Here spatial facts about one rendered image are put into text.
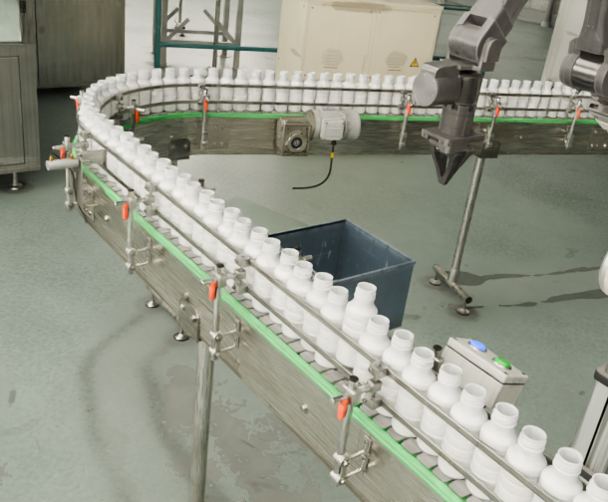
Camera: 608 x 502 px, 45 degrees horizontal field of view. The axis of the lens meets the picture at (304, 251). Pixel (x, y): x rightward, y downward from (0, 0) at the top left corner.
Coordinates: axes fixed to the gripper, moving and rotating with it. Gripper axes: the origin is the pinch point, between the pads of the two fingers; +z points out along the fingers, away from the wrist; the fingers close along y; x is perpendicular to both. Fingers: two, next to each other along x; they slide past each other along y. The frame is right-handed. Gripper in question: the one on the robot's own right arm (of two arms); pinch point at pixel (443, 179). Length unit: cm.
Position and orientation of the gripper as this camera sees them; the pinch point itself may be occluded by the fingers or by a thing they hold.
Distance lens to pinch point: 136.4
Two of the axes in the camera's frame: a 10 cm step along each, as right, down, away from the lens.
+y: -7.9, 1.7, -5.9
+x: 6.0, 4.2, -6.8
